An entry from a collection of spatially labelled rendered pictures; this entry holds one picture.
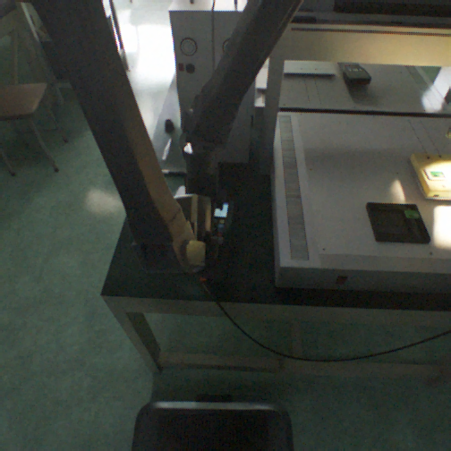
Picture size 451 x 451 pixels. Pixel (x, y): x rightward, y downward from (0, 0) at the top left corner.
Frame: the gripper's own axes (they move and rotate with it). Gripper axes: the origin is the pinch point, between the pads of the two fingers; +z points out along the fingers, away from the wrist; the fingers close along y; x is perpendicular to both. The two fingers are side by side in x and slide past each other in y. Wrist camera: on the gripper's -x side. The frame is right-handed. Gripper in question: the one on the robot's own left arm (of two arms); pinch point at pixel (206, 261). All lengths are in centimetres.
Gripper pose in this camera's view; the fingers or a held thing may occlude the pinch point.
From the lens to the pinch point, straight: 71.3
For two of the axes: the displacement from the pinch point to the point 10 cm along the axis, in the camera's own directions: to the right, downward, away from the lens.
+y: -9.9, -0.9, 0.8
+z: 0.6, 1.6, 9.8
